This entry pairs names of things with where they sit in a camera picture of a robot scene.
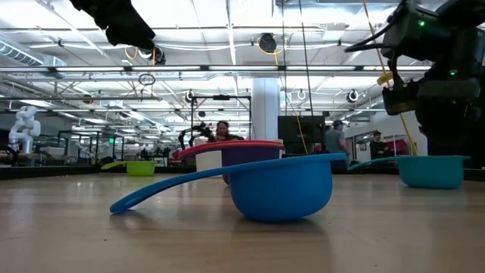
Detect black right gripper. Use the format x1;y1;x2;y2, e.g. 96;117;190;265
415;62;485;170

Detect teal measuring cup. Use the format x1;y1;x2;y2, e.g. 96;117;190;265
347;155;471;190

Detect lime green measuring cup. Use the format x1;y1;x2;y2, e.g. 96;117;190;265
100;160;158;177

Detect blue measuring cup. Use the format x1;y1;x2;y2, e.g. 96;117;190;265
109;152;347;223

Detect person in dark shirt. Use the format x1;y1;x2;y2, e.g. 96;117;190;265
368;130;392;161

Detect person with cap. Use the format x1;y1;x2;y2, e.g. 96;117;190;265
324;120;350;155

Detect white humanoid robot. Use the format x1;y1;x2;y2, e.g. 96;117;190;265
8;105;42;155

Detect seated person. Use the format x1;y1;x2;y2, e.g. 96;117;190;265
214;120;245;143

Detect white round column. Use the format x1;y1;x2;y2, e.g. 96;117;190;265
251;77;282;142

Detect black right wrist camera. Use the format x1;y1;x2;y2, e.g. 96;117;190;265
381;80;420;117

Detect thick yellow hanging cable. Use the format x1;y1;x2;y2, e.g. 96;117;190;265
361;0;419;157

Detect black rig frame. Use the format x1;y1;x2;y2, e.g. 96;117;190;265
189;94;253;143

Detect glass enclosure black frame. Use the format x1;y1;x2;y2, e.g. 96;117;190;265
56;130;126;165

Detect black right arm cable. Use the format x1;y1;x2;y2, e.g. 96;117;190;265
343;20;403;53

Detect thin yellow hanging cable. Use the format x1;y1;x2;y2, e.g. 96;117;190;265
271;51;310;155

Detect black table edge rail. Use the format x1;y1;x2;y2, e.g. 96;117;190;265
0;163;485;182

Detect black hanging cable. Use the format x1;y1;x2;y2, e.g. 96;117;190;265
298;0;316;117

